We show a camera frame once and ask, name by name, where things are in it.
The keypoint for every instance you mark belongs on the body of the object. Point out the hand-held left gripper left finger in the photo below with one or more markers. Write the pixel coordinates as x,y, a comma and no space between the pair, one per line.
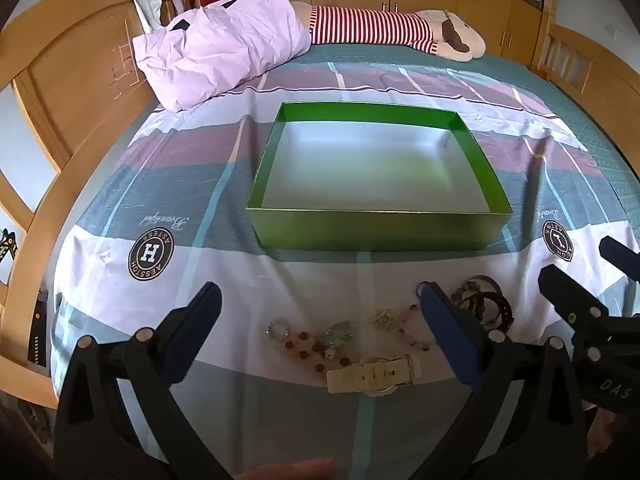
200,320

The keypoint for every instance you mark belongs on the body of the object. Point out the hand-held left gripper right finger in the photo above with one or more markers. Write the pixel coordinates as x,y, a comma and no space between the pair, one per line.
442,325

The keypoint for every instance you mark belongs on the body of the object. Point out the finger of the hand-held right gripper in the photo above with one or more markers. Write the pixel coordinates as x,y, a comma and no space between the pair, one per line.
565,290
622,257

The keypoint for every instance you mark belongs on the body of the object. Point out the gold metal ornament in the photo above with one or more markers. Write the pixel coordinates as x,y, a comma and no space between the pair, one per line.
384,319

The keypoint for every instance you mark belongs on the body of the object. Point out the black bangle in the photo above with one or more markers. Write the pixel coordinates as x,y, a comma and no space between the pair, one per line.
505,310

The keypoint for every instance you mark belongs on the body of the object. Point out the white wrist watch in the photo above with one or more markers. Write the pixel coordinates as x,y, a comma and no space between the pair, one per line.
370,375

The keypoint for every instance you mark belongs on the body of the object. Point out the silver green brooch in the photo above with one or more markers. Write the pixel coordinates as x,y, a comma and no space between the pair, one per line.
337,332

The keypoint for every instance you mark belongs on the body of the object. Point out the green cardboard box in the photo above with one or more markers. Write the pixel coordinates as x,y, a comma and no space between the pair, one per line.
370,180

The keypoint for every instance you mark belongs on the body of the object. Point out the person's left hand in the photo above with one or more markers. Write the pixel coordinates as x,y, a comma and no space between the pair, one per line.
290,470

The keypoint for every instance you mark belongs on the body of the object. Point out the plaid printed bed sheet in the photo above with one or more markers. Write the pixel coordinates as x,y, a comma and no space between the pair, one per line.
150,185

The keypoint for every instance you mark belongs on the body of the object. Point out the black device with lights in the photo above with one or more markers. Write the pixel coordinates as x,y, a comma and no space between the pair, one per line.
37,335

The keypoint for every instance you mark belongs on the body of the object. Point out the wooden footboard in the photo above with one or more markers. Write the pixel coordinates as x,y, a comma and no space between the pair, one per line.
600,85

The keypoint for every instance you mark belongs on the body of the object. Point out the wooden headboard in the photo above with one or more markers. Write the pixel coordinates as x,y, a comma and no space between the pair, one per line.
75,85

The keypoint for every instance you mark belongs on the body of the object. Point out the pink pillow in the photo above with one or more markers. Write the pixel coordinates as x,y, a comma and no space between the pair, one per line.
220,45

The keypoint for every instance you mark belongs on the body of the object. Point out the striped plush toy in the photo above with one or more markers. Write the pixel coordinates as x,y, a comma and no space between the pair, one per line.
375,25

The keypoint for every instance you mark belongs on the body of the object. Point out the grey white hanging garment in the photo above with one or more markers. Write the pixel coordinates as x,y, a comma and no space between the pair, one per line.
147,0

